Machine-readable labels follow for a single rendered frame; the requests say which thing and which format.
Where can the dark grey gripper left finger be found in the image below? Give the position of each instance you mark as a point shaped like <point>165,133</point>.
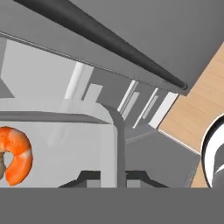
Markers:
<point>89,178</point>

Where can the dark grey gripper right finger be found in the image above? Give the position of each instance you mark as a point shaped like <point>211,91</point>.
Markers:
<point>137,178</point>

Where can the orange shrimp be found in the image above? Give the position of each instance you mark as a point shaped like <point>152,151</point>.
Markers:
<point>20,151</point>

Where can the grey freezer interior with racks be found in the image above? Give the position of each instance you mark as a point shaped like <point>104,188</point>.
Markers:
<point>43,75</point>

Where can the black and white round thing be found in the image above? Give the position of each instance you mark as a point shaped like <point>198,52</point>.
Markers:
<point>208,151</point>

